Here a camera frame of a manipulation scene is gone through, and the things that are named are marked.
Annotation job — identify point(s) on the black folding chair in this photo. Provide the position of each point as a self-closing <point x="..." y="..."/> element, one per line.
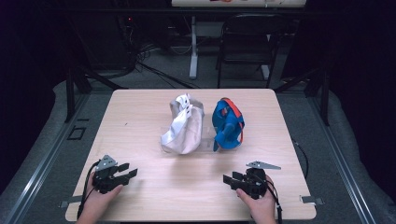
<point x="249" y="40"/>

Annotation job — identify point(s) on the black metal stand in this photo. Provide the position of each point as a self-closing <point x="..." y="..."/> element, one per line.
<point x="74" y="90"/>
<point x="323" y="93"/>

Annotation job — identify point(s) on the person's left hand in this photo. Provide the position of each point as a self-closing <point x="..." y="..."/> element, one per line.
<point x="99" y="202"/>

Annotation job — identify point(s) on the aluminium floor rail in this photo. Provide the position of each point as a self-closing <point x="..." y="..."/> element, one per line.
<point x="40" y="168"/>
<point x="342" y="168"/>

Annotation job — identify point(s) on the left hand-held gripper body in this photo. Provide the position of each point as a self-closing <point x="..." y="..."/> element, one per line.
<point x="106" y="180"/>

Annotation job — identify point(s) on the white cap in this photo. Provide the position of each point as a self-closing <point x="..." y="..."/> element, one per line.
<point x="185" y="130"/>

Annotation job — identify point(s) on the white desk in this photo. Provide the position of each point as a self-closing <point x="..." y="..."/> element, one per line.
<point x="236" y="3"/>

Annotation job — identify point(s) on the person's right hand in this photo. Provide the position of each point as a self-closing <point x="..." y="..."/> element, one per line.
<point x="260" y="208"/>

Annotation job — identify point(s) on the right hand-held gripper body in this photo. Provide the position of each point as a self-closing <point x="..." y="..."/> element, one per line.
<point x="255" y="183"/>

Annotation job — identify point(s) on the grey metal table bracket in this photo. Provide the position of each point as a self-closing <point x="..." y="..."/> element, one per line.
<point x="311" y="199"/>
<point x="70" y="201"/>

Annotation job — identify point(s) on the blue and orange cap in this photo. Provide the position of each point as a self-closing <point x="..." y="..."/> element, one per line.
<point x="229" y="127"/>

